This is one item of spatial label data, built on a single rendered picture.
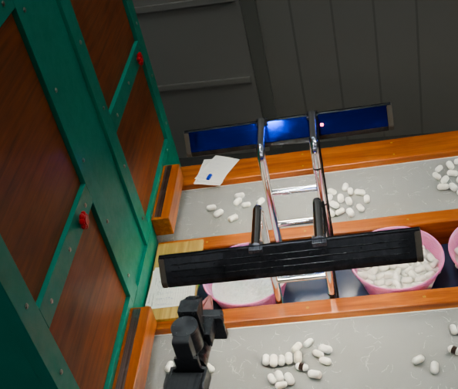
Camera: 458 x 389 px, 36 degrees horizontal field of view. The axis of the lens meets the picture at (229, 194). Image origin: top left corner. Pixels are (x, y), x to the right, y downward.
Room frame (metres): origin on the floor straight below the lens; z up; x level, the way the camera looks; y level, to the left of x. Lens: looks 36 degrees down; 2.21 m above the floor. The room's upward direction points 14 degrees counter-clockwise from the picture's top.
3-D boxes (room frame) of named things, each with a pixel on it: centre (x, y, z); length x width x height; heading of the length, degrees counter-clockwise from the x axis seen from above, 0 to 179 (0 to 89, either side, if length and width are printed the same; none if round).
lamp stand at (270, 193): (1.74, -0.20, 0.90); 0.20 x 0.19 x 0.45; 78
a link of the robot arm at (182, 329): (1.00, 0.17, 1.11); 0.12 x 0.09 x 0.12; 162
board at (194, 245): (1.63, 0.22, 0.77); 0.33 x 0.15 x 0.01; 168
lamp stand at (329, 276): (1.35, -0.12, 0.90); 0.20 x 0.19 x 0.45; 78
